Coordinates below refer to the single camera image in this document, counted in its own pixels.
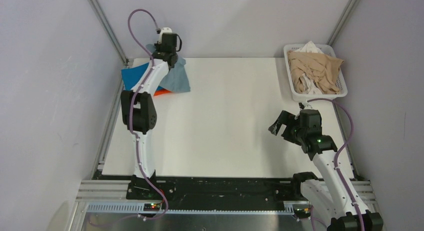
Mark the aluminium frame rail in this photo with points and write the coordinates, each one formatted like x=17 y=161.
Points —
x=102 y=206

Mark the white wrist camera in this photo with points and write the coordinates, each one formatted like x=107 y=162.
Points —
x=161 y=32
x=305 y=106

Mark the folded orange t shirt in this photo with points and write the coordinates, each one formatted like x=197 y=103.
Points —
x=162 y=92

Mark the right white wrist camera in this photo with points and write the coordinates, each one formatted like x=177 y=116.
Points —
x=305 y=106

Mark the controller board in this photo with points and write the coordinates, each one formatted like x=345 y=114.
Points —
x=302 y=213
x=152 y=207

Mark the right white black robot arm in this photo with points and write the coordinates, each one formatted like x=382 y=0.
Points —
x=341 y=207

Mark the left controller board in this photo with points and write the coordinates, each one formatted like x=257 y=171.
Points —
x=152 y=207

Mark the white t shirt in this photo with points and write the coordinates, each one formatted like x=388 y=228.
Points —
x=307 y=85

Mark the folded blue t shirt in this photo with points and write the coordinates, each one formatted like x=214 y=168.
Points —
x=131 y=76

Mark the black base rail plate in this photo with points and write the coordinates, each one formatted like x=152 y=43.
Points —
x=216 y=193

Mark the beige t shirt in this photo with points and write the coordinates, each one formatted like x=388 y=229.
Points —
x=322 y=69

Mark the right controller board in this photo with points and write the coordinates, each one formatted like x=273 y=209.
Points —
x=302 y=213

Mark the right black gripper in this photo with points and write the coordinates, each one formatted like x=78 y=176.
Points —
x=286 y=119

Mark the white plastic laundry basket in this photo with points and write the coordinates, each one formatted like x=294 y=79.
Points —
x=300 y=97

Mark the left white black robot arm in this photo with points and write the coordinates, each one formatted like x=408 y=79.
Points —
x=137 y=105

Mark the grey-blue t shirt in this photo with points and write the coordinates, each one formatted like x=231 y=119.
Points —
x=177 y=78

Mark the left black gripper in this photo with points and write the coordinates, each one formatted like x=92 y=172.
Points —
x=156 y=45

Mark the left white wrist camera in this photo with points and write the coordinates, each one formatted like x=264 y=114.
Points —
x=161 y=32

